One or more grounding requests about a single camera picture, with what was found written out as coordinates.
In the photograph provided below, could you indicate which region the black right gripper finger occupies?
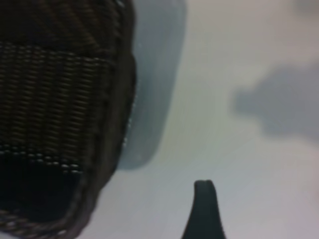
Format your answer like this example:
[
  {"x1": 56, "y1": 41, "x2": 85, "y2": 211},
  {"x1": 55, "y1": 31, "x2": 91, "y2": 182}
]
[{"x1": 179, "y1": 179, "x2": 228, "y2": 239}]

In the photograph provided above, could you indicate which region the dark brown wicker basket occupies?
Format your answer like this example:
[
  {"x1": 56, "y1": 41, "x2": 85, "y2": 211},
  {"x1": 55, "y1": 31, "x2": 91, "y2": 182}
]
[{"x1": 0, "y1": 0, "x2": 138, "y2": 239}]

